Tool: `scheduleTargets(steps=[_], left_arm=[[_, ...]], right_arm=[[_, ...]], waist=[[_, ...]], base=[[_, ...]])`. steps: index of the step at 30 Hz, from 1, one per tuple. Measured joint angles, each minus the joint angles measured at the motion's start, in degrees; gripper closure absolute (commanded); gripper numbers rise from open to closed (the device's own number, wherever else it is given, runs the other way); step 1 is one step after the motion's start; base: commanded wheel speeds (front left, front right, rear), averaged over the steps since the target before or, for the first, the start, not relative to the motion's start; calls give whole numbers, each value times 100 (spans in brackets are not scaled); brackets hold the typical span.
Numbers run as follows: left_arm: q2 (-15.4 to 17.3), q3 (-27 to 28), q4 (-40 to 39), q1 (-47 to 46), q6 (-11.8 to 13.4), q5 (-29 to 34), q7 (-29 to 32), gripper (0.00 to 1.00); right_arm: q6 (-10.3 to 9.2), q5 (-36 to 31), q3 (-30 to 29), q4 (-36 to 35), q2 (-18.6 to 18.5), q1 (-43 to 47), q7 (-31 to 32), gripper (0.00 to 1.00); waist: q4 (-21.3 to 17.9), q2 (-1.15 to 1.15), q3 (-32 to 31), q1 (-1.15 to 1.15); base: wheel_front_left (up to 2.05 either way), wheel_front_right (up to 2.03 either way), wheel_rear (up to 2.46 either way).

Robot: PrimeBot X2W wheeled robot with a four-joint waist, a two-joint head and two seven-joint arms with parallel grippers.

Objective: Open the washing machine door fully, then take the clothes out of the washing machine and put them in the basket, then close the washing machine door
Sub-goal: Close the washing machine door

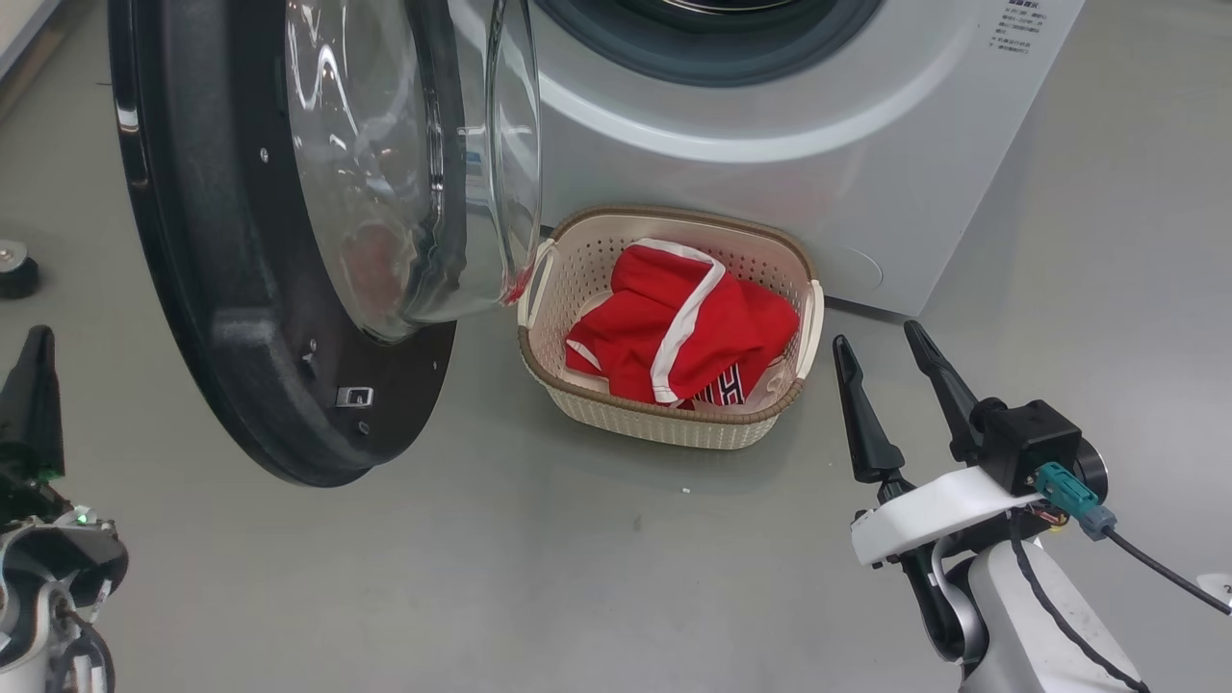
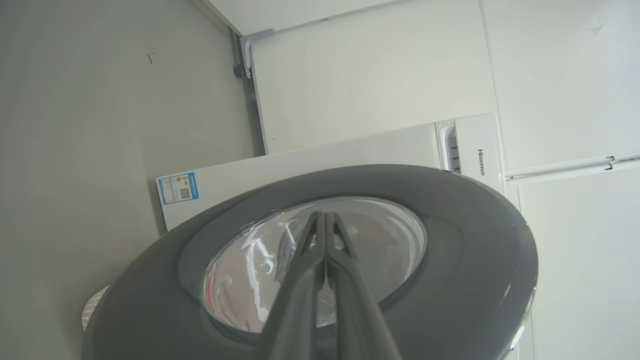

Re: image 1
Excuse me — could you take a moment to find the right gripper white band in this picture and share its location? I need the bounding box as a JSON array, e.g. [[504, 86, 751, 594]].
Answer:
[[832, 320, 1047, 568]]

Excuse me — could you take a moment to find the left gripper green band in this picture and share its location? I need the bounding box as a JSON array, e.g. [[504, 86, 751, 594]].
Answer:
[[0, 324, 98, 541]]

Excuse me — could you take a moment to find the washing machine door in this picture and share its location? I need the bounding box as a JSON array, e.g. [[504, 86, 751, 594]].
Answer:
[[107, 0, 544, 489]]

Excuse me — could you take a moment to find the red and white garment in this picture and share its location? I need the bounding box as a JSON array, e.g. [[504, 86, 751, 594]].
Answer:
[[563, 238, 803, 411]]

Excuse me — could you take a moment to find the cream perforated laundry basket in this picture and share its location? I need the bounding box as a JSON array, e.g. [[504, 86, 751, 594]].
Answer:
[[516, 204, 827, 452]]

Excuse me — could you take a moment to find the grey rubber door gasket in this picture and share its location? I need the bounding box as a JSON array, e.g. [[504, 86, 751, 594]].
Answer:
[[533, 0, 886, 89]]

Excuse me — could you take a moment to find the metal frame leg with caster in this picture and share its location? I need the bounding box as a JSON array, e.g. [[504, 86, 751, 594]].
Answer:
[[0, 238, 42, 300]]

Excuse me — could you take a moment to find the right camera cable teal plug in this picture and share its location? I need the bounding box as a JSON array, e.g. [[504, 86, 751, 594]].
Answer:
[[1033, 461, 1232, 618]]

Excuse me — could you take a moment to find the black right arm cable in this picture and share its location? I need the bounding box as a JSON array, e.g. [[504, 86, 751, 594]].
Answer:
[[1008, 510, 1153, 693]]

